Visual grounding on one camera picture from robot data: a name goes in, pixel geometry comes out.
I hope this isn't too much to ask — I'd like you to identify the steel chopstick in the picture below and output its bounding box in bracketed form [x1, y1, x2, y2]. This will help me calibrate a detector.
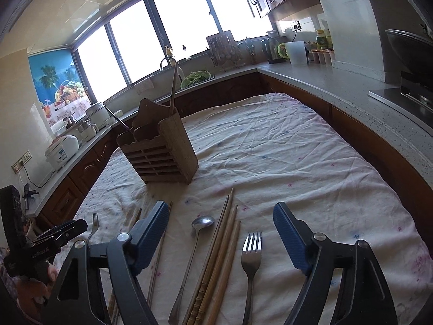
[145, 201, 174, 309]
[104, 106, 134, 134]

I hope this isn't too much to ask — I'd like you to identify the wooden chopstick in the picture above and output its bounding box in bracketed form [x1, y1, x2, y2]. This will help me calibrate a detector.
[108, 208, 142, 324]
[186, 194, 234, 325]
[182, 188, 235, 324]
[193, 206, 238, 324]
[203, 220, 241, 324]

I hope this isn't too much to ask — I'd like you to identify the long-handled steel spoon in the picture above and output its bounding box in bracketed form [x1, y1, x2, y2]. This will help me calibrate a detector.
[167, 215, 216, 325]

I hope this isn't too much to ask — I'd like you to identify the kitchen faucet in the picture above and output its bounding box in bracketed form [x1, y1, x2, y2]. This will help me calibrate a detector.
[159, 56, 185, 81]

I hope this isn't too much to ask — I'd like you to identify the person's left hand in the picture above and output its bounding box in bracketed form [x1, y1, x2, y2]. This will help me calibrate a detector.
[16, 264, 58, 321]

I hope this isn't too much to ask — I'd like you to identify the steel fork left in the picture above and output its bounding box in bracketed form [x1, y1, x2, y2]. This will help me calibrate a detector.
[87, 213, 99, 243]

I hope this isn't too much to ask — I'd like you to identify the steel fork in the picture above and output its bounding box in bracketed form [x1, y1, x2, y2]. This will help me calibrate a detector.
[241, 232, 262, 325]
[87, 213, 99, 243]

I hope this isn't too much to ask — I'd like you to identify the white rice cooker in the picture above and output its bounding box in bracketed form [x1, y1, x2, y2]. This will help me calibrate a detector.
[45, 135, 79, 171]

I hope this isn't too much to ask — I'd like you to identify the steel fork right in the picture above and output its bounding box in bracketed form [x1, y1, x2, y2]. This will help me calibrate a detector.
[241, 232, 262, 325]

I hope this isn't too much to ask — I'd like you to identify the small white blender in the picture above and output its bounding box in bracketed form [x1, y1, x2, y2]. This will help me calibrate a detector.
[78, 120, 99, 142]

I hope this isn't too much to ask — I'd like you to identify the white floral tablecloth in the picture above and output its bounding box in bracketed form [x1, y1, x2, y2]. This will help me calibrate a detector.
[76, 93, 432, 324]

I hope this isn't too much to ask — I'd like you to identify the white pot cooker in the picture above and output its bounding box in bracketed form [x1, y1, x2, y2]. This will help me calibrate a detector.
[86, 102, 110, 130]

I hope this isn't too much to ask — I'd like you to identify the steel chopstick in holder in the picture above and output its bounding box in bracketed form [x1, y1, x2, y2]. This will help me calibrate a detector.
[104, 106, 134, 134]

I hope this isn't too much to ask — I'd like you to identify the wooden utensil holder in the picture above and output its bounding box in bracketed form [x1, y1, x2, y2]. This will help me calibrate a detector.
[117, 98, 199, 184]

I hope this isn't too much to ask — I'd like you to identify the fruit poster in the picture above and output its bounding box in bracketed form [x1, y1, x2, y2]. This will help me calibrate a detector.
[29, 49, 91, 127]

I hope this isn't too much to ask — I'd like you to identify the gas stove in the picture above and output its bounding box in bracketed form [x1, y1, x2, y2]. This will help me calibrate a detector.
[368, 71, 432, 135]

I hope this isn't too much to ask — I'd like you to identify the chopstick standing in holder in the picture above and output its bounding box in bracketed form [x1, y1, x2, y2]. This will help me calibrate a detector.
[169, 62, 179, 117]

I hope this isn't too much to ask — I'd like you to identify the spice jar set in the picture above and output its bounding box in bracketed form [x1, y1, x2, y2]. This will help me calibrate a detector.
[310, 48, 335, 65]

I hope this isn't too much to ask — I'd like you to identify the green vegetable colander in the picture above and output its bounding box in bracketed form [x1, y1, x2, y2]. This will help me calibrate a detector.
[181, 70, 212, 90]

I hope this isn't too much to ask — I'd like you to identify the black wok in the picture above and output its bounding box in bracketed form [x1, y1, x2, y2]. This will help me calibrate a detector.
[385, 29, 432, 77]

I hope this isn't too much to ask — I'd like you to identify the yellow oil bottle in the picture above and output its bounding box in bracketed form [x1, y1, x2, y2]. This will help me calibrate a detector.
[316, 30, 333, 50]

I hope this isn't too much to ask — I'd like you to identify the electric kettle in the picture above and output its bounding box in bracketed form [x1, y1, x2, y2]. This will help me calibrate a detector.
[261, 37, 285, 64]

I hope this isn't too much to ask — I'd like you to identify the knife and utensil rack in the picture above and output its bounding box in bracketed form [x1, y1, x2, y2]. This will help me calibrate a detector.
[205, 30, 241, 67]

